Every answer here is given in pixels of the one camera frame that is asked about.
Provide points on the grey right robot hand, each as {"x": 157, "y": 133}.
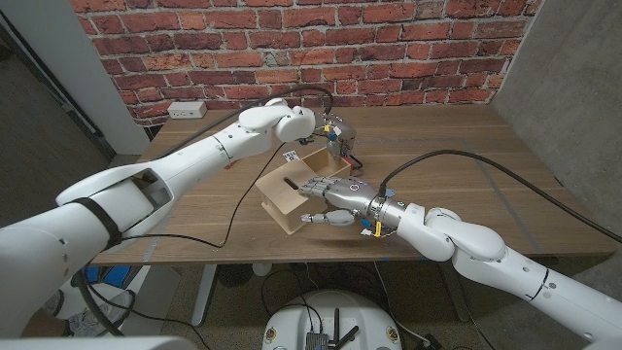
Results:
{"x": 352, "y": 194}

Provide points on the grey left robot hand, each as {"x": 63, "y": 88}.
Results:
{"x": 342, "y": 131}

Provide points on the wooden drawer with red front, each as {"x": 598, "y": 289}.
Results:
{"x": 330, "y": 163}

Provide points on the wooden box with slot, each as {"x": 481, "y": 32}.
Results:
{"x": 282, "y": 201}

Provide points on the white robot base with antennas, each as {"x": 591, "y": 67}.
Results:
{"x": 286, "y": 321}

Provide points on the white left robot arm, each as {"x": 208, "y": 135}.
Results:
{"x": 184, "y": 165}

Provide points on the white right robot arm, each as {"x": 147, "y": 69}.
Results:
{"x": 486, "y": 248}

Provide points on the black and white tag card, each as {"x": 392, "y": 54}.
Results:
{"x": 290, "y": 156}

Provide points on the black round floor device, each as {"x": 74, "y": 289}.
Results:
{"x": 234, "y": 274}

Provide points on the white table leg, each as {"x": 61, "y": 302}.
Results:
{"x": 459, "y": 306}
{"x": 203, "y": 296}

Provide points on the white power outlet strip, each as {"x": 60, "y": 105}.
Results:
{"x": 187, "y": 110}

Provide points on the black power adapter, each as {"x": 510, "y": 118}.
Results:
{"x": 431, "y": 342}

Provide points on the grey sneaker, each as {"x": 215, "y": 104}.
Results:
{"x": 92, "y": 318}
{"x": 52, "y": 304}

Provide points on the white robot chest shell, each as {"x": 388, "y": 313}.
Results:
{"x": 97, "y": 344}

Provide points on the person's bare leg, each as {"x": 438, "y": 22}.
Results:
{"x": 44, "y": 326}

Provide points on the printed brick wall backdrop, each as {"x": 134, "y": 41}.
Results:
{"x": 413, "y": 48}

